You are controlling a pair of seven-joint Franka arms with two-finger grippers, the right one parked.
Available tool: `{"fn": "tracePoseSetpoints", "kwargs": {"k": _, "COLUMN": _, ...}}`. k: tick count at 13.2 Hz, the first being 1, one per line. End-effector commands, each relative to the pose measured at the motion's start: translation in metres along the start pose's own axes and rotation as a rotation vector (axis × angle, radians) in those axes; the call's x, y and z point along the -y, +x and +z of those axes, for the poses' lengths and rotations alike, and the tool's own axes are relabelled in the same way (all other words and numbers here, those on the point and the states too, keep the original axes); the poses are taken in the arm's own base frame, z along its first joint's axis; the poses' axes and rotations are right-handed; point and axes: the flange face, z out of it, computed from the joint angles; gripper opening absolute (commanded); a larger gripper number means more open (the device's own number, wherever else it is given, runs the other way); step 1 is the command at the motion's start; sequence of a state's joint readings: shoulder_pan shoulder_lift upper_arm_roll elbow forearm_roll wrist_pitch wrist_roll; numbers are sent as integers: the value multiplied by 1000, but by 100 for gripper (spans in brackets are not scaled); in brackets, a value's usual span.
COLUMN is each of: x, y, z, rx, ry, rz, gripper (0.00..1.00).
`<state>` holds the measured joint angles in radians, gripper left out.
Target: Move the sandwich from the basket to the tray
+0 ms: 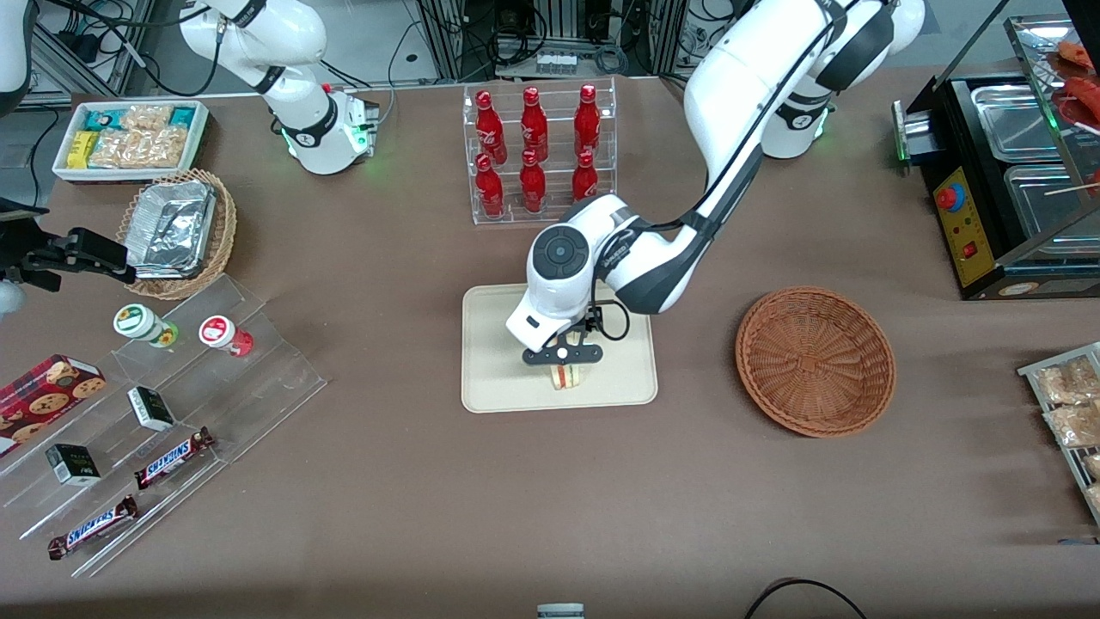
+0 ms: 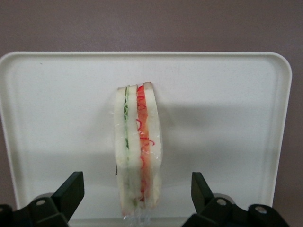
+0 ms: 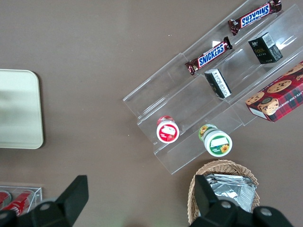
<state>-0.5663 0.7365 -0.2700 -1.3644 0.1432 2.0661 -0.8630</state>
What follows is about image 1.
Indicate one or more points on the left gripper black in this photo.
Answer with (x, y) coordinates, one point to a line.
(589, 326)

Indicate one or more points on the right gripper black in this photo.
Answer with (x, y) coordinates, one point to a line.
(50, 255)

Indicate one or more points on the triangular sandwich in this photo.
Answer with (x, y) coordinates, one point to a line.
(569, 380)

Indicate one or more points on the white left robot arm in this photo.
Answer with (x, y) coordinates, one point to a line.
(550, 301)

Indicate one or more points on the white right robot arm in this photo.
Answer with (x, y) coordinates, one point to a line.
(318, 129)

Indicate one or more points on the beige plastic tray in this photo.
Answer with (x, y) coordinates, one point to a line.
(498, 361)

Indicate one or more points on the light wicker basket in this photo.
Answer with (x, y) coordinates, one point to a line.
(225, 223)

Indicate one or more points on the brown wicker basket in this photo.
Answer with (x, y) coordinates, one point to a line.
(816, 361)

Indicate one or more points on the green lid snack cup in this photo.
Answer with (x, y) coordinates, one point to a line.
(133, 321)

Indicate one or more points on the aluminium foil container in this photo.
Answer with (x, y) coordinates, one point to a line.
(172, 228)

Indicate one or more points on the white snack bin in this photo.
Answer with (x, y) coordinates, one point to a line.
(64, 172)

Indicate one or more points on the yellow snack packet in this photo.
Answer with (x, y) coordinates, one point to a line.
(82, 150)

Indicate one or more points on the clear cracker snack bag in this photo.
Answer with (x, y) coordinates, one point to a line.
(1066, 383)
(146, 117)
(1094, 499)
(1074, 425)
(137, 149)
(1093, 466)

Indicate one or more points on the clear acrylic bottle rack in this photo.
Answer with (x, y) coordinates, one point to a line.
(559, 219)

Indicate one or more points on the red lid snack cup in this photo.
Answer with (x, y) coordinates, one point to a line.
(219, 332)

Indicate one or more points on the teal snack packet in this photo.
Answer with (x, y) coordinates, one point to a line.
(182, 116)
(105, 119)

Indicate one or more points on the red cola bottle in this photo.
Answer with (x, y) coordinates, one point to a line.
(587, 120)
(585, 180)
(533, 187)
(490, 129)
(534, 125)
(490, 189)

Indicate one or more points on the red cookie box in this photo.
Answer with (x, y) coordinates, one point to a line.
(43, 400)

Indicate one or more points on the small black box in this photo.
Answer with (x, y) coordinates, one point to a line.
(151, 409)
(73, 464)

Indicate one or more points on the clear acrylic stepped stand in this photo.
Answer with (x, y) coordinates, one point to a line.
(258, 387)

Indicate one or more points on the Snickers chocolate bar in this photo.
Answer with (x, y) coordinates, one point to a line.
(172, 458)
(93, 527)

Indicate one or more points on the white power strip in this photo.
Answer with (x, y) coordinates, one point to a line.
(557, 64)

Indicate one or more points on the small grey device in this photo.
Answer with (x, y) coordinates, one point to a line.
(560, 612)

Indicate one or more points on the black food warmer cabinet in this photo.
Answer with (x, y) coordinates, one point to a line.
(971, 249)

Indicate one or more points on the steel food pan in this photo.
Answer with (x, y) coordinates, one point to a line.
(1044, 206)
(1014, 120)

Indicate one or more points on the red sausage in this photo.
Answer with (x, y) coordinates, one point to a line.
(1084, 99)
(1081, 54)

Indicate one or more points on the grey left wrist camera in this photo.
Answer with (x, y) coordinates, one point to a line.
(541, 355)

